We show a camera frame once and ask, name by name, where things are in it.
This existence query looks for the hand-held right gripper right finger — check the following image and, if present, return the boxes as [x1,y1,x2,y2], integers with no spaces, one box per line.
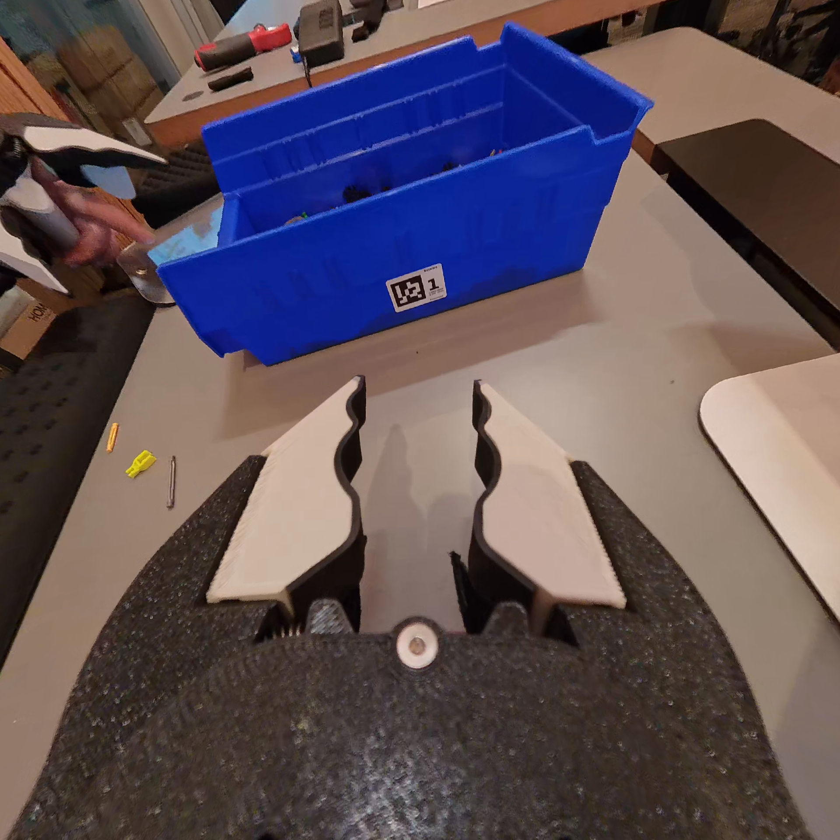
[471,379,628,636]

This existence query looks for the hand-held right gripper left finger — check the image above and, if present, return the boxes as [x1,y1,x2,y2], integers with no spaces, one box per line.
[205,375,367,618]

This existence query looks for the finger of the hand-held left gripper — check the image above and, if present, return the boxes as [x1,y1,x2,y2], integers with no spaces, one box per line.
[20,125,168,166]
[0,230,70,294]

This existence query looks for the blue plastic storage bin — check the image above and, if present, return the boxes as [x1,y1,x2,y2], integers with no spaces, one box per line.
[157,21,655,367]

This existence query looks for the pile of colourful construction pieces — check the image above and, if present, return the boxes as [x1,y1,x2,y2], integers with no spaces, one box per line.
[282,147,509,227]

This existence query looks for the person's left hand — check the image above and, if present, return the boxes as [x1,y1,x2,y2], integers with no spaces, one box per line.
[29,161,158,266]

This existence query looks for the printed cardboard box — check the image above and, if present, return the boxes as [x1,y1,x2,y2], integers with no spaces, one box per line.
[0,279,76,362]

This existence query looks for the stacked cardboard boxes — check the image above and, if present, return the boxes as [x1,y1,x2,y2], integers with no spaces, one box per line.
[56,26,165,135]

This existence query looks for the wooden slatted panel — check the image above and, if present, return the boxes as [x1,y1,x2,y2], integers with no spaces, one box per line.
[0,36,73,122]

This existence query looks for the black ribbed foam cushion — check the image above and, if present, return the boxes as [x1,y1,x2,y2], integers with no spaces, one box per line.
[131,141,221,227]

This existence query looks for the tablet in clear case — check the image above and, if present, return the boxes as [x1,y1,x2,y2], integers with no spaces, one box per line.
[117,197,224,306]

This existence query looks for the black perforated mat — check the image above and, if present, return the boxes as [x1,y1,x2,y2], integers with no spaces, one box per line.
[0,292,155,664]

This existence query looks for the red and black tool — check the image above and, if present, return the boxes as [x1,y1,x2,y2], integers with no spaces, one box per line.
[195,23,293,72]

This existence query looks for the wood edged table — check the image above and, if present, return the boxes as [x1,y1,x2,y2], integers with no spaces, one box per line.
[144,0,664,129]

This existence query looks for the white book stand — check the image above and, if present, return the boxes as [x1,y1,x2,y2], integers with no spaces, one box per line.
[699,354,840,624]

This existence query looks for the black power adapter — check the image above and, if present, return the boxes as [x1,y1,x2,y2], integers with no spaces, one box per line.
[293,0,347,68]

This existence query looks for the dark brown seat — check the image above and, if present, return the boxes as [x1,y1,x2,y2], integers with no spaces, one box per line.
[653,118,840,329]

